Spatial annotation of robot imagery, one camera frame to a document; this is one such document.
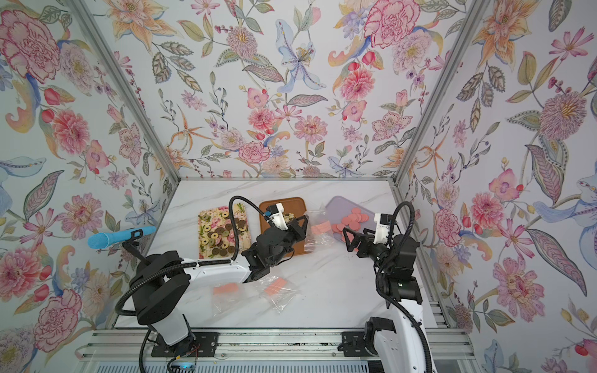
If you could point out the blue microphone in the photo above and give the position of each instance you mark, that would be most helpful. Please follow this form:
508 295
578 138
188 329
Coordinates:
101 241

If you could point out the black microphone stand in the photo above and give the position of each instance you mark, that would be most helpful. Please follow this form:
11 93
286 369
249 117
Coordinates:
132 243

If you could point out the poured star cookies pile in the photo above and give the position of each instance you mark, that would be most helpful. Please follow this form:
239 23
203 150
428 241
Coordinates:
288 217

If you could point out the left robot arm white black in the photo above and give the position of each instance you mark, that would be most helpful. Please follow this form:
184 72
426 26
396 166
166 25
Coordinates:
154 293

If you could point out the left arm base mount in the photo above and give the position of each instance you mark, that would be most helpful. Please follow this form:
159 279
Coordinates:
201 344

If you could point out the lilac plastic tray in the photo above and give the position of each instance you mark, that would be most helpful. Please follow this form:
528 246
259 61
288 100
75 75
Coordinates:
343 213

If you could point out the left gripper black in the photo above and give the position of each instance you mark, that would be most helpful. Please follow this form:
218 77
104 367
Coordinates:
295 229

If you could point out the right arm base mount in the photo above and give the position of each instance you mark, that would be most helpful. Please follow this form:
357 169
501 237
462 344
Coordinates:
361 343

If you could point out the ziploc bag round cookies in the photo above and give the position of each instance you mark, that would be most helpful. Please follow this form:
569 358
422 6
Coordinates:
228 297

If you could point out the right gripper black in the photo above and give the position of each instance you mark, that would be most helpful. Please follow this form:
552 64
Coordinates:
369 242

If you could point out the ziploc bag beige cookies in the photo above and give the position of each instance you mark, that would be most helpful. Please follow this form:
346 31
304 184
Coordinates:
279 292

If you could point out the floral yellow tray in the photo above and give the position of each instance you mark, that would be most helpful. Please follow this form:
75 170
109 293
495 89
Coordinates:
221 233

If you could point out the poured pink cookies pile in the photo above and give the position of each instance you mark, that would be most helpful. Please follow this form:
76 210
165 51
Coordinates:
355 220

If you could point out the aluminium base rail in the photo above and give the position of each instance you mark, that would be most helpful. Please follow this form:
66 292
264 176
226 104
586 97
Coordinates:
264 344

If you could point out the ziploc bag pink cookies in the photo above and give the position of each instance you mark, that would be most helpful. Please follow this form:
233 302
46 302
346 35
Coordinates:
319 231

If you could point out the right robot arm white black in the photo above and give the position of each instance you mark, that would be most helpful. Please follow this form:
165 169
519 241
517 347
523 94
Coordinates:
398 337

